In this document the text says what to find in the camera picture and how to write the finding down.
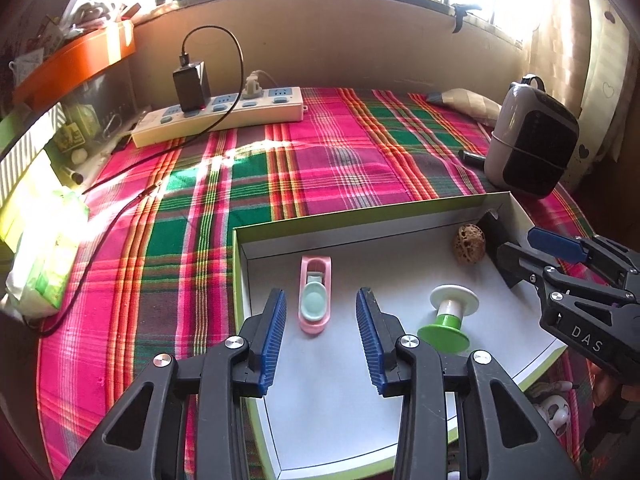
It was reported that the white round massager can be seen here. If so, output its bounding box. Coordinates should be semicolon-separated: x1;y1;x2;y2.
532;394;571;433

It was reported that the cream power strip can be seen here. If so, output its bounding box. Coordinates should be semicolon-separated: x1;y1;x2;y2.
131;86;305;148

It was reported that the beige folded umbrella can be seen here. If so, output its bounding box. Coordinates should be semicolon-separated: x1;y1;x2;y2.
427;87;503;123

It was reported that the green and white spool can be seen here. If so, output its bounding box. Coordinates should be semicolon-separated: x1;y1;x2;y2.
417;284;480;353

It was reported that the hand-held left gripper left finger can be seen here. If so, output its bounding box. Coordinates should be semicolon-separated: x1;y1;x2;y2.
62;287;288;480

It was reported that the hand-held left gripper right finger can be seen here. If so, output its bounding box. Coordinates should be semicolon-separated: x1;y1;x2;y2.
355;287;583;480

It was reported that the white plug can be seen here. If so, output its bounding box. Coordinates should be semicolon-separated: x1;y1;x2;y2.
243;71;276;101

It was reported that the pile of cards and packets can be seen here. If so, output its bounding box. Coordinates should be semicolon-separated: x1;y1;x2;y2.
10;0;143;76

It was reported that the large brown carved walnut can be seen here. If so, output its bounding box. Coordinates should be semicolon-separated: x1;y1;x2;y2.
453;223;486;264

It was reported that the black charger cable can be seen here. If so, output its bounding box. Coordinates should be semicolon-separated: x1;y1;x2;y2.
40;25;246;336

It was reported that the pink toy with teal seat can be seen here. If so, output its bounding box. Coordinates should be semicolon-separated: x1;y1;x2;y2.
298;255;334;336

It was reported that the orange tray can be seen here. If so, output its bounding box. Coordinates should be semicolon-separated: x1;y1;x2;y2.
12;24;137;111

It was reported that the grey desktop heater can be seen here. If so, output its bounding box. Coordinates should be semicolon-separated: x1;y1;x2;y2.
484;75;581;200

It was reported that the green tissue pack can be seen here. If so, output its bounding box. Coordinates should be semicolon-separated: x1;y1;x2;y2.
5;187;91;318

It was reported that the black charger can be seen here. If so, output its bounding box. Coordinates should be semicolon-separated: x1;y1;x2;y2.
172;60;208;112

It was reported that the green and white cardboard box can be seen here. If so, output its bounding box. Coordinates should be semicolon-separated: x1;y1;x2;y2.
232;191;568;480

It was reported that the black window handle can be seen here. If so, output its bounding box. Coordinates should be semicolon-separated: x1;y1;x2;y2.
450;2;483;35

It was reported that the plaid blanket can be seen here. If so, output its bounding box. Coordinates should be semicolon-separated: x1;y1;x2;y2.
35;86;601;480

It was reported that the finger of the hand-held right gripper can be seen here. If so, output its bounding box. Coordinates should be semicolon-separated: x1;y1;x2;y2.
527;226;640;291
497;241;640;311

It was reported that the green striped box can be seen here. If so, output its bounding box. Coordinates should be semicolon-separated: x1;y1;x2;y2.
0;105;66;211

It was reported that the small green printed box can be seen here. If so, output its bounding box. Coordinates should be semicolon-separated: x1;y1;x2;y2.
54;102;101;153

